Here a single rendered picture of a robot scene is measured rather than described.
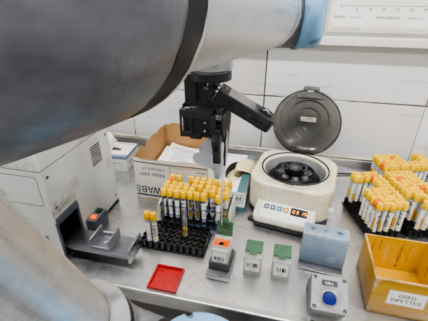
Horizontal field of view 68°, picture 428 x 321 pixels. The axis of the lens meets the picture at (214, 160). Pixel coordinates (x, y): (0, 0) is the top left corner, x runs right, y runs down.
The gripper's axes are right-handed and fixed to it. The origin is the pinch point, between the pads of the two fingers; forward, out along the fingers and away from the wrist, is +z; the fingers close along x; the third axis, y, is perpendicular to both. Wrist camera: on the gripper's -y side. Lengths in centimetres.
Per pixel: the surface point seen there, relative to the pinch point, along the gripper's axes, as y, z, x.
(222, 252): -0.8, 20.0, 2.0
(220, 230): 0.8, 17.9, -3.0
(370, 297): -32.2, 22.7, 4.2
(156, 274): 14.2, 26.6, 6.0
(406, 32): -43, -21, -58
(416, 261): -44, 22, -9
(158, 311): 32, 87, -25
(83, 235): 35.4, 22.8, 2.0
